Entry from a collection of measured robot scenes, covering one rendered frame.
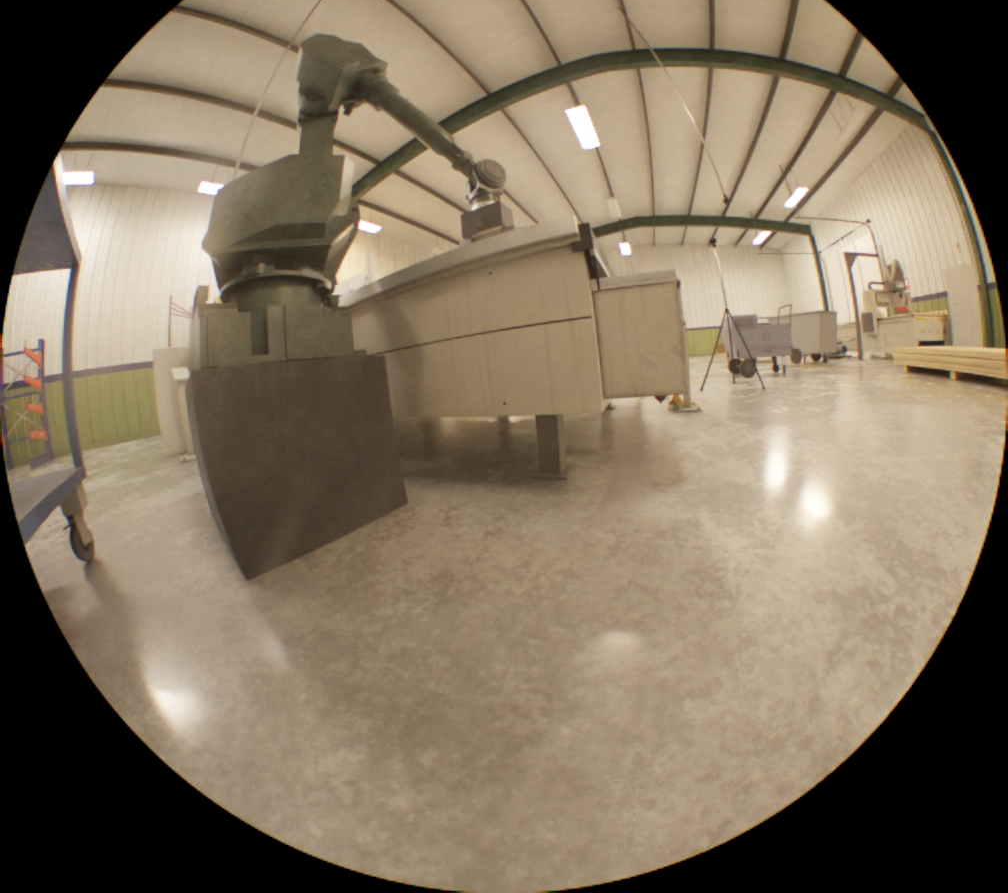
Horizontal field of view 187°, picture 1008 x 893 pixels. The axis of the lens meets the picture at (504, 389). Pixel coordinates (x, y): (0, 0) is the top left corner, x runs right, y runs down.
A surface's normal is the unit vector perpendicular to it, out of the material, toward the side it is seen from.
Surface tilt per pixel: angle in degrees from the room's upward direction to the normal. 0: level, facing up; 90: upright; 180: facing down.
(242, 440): 90
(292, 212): 90
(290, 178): 90
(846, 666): 0
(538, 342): 90
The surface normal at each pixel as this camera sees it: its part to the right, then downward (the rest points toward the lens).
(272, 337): 0.87, -0.06
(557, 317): -0.44, 0.11
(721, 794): -0.11, -0.99
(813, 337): -0.99, 0.11
